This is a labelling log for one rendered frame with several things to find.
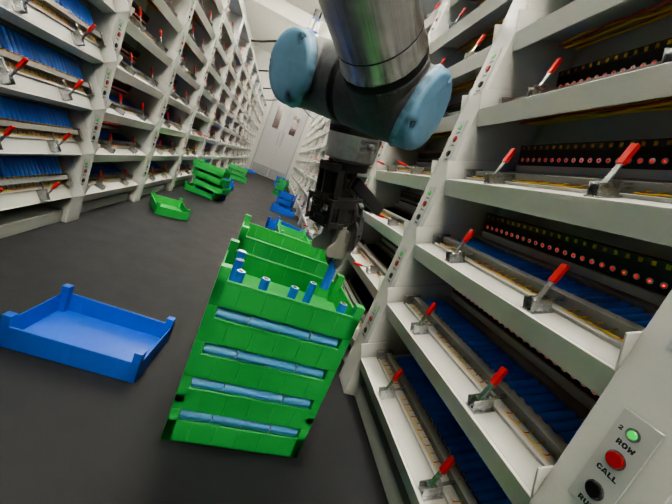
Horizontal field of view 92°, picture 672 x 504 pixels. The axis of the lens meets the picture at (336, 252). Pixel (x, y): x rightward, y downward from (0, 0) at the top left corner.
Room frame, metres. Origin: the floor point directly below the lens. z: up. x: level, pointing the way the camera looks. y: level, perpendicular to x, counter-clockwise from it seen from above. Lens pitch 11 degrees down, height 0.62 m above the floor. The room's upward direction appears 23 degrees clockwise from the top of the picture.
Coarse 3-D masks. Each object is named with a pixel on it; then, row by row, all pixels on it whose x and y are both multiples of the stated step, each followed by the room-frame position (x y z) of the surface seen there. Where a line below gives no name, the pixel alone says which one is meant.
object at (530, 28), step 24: (576, 0) 0.79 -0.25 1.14; (600, 0) 0.73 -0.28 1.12; (624, 0) 0.68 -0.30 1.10; (648, 0) 0.77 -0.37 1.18; (528, 24) 0.97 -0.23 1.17; (552, 24) 0.84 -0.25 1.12; (576, 24) 0.88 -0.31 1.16; (600, 24) 0.88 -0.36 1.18; (624, 24) 0.81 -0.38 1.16; (576, 48) 0.97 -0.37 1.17
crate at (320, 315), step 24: (264, 264) 0.77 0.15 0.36; (216, 288) 0.56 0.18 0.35; (240, 288) 0.57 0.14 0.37; (288, 288) 0.79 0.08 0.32; (336, 288) 0.82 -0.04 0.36; (264, 312) 0.59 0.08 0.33; (288, 312) 0.60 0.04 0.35; (312, 312) 0.62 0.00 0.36; (336, 312) 0.63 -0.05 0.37; (360, 312) 0.65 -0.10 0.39; (336, 336) 0.64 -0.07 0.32
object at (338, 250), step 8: (344, 232) 0.61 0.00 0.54; (336, 240) 0.60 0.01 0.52; (344, 240) 0.61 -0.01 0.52; (328, 248) 0.59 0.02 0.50; (336, 248) 0.61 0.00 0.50; (344, 248) 0.62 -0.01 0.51; (328, 256) 0.60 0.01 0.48; (336, 256) 0.61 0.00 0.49; (344, 256) 0.62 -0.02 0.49; (336, 264) 0.64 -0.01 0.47
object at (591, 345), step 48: (432, 240) 0.97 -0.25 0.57; (480, 240) 0.94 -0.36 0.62; (528, 240) 0.80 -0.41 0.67; (576, 240) 0.68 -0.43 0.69; (480, 288) 0.64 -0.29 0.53; (528, 288) 0.63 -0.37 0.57; (576, 288) 0.59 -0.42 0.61; (624, 288) 0.57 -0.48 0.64; (528, 336) 0.51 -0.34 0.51; (576, 336) 0.46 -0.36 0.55; (624, 336) 0.38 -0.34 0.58
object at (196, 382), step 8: (192, 384) 0.57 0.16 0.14; (200, 384) 0.58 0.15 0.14; (208, 384) 0.58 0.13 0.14; (216, 384) 0.59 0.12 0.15; (224, 384) 0.61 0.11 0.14; (232, 384) 0.60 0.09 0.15; (224, 392) 0.60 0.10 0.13; (232, 392) 0.60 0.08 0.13; (240, 392) 0.60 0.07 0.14; (248, 392) 0.61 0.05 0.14; (256, 392) 0.61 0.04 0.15; (264, 392) 0.62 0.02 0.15; (272, 392) 0.63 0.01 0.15; (272, 400) 0.63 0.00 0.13; (280, 400) 0.63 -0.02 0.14; (288, 400) 0.63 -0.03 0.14; (296, 400) 0.64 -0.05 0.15; (304, 400) 0.65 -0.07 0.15
